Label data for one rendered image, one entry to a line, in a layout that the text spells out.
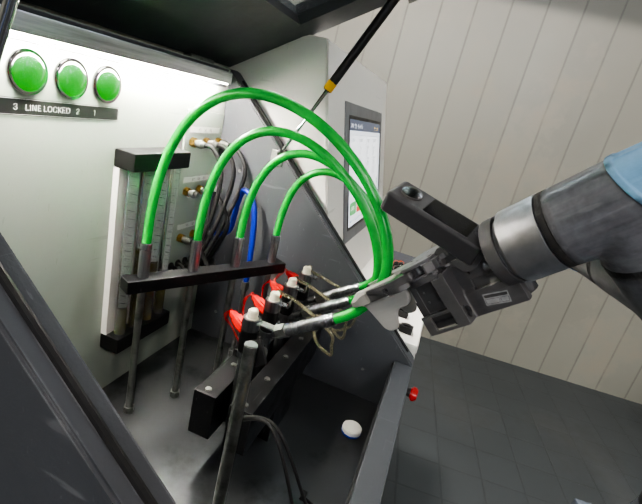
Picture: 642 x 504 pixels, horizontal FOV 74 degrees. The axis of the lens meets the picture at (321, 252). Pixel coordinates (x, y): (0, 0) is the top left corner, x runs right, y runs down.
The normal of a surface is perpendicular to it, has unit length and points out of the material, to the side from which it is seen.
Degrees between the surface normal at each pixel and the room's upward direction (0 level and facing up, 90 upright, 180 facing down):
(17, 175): 90
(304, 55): 90
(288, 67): 90
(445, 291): 103
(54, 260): 90
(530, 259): 113
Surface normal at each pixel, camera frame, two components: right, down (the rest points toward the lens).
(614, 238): -0.41, 0.68
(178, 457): 0.23, -0.92
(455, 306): -0.60, 0.33
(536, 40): -0.21, 0.27
